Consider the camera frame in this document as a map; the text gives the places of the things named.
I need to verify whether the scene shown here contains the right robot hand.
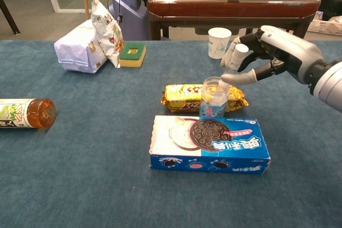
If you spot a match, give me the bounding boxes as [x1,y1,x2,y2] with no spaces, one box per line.
[220,25,325,86]

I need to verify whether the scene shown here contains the clear test tube white cap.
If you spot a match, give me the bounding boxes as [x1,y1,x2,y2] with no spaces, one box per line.
[216,43,250,92]

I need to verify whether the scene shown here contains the purple robot base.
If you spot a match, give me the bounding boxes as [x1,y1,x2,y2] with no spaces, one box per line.
[108,0,148,41]

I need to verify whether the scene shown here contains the white plastic basket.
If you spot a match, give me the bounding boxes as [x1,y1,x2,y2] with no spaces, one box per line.
[307,11,342,36]

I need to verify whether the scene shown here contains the white paper cup blue print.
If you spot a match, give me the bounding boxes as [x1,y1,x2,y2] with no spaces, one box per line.
[208,27,232,60]

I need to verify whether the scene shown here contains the brown mahjong table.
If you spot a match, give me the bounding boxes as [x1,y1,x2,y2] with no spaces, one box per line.
[146,0,322,41]

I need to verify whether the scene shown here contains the clear plastic jar blue label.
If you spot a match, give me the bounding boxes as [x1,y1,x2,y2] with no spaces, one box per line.
[199,76,230,119]

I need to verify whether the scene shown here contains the yellow foil biscuit packet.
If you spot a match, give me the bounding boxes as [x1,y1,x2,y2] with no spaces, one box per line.
[160,83,250,113]

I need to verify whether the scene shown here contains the blue Oreo cookie box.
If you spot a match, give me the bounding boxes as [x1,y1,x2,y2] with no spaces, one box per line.
[149,115,271,175]

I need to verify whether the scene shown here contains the green and yellow sponge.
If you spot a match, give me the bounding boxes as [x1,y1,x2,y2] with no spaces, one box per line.
[118,42,147,68]

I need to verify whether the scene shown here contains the white printed chip bag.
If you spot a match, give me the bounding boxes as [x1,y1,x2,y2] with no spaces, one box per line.
[90,0,125,68]

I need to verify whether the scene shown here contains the white paper bag package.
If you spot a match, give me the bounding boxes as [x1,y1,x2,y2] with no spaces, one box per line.
[53,19,108,74]

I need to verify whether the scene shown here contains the amber tea bottle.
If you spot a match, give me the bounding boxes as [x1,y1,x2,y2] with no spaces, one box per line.
[0,98,57,129]

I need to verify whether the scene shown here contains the dark table leg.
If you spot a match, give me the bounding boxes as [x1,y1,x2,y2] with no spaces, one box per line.
[0,0,21,35]

